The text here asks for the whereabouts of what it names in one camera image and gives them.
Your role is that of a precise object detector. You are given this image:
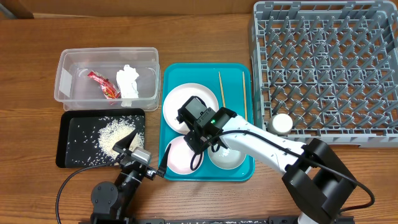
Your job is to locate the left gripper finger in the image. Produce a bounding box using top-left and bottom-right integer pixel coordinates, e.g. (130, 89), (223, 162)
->
(113, 130), (137, 154)
(157, 143), (172, 177)

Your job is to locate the pile of rice grains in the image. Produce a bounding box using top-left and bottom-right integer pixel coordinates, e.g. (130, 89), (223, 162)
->
(67, 115), (146, 166)

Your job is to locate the red sauce packet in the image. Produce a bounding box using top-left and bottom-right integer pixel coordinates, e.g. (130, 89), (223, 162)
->
(88, 71), (121, 99)

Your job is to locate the white paper napkin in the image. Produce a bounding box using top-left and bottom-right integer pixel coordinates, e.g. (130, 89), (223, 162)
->
(116, 65), (139, 107)

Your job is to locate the white cup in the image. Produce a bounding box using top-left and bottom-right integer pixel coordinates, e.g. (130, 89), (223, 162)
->
(267, 114), (293, 135)

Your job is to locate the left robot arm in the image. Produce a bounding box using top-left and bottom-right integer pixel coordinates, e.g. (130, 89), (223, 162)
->
(90, 130), (168, 223)

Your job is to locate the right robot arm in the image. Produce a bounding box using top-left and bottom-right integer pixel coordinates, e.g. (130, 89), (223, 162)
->
(177, 96), (356, 223)

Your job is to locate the clear plastic waste bin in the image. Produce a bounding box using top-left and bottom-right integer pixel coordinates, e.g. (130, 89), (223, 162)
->
(54, 47), (160, 111)

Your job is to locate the grey bowl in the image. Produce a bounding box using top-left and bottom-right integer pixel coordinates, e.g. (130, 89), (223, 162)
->
(208, 144), (246, 170)

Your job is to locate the black rectangular tray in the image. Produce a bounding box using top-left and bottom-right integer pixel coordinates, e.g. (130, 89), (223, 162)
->
(56, 109), (145, 168)

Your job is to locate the left wooden chopstick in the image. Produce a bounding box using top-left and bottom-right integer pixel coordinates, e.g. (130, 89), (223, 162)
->
(218, 71), (226, 108)

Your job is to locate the wooden chopstick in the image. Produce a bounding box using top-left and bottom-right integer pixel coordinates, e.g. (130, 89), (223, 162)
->
(242, 71), (248, 121)
(218, 71), (226, 108)

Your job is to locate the large white round plate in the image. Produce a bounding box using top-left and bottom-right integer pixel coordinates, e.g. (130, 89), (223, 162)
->
(162, 83), (219, 134)

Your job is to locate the teal plastic serving tray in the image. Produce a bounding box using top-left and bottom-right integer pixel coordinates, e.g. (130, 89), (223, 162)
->
(159, 63), (255, 182)

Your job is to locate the right wooden chopstick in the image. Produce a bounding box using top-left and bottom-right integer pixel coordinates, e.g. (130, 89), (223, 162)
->
(242, 71), (248, 121)

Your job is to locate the grey plastic dish rack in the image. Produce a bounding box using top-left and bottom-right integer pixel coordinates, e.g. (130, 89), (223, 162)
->
(248, 1), (397, 147)

